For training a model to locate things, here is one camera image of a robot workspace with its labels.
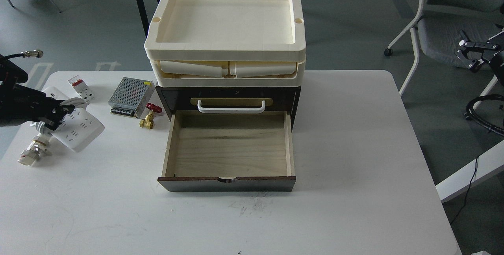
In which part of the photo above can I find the white drawer handle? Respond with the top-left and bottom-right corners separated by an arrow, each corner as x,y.
197,100 -> 266,114

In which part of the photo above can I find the metal mesh power supply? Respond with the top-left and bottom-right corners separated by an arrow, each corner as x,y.
108,77 -> 155,118

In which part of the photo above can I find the brass valve red handle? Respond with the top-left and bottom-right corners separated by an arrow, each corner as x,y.
139,103 -> 162,129

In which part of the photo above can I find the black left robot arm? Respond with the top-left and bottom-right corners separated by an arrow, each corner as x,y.
0,50 -> 76,130

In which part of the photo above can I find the white red circuit breaker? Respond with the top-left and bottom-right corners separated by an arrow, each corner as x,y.
68,75 -> 95,103

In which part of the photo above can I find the grey white office chair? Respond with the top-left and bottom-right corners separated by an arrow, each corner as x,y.
384,0 -> 503,95

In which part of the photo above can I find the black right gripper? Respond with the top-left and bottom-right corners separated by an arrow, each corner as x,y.
456,29 -> 504,72

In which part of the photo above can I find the white power strip with cable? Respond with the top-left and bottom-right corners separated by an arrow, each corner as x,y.
34,88 -> 105,152

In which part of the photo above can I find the white side table edge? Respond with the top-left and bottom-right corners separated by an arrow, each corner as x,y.
435,141 -> 504,203

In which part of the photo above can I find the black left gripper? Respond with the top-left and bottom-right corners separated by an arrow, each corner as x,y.
0,85 -> 76,130

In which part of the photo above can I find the cream plastic stacked tray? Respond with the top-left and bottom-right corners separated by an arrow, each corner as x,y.
144,0 -> 306,87

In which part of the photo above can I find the open wooden drawer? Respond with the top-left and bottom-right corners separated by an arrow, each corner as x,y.
157,111 -> 296,192

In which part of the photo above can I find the white metal pipe fitting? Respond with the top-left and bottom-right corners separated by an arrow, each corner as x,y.
17,133 -> 52,166

